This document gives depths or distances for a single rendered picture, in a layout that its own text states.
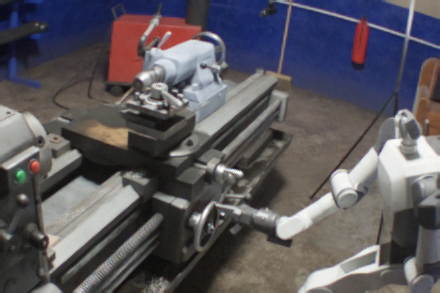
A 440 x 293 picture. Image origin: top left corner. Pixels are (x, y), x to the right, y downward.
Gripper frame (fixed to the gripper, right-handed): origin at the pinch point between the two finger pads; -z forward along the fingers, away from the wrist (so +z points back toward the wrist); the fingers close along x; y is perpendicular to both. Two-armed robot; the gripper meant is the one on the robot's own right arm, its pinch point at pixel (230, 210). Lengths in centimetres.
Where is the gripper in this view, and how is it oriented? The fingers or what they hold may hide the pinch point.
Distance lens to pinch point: 187.7
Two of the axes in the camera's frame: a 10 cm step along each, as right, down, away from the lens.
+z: 9.1, 2.8, -3.1
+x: 3.4, -0.7, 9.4
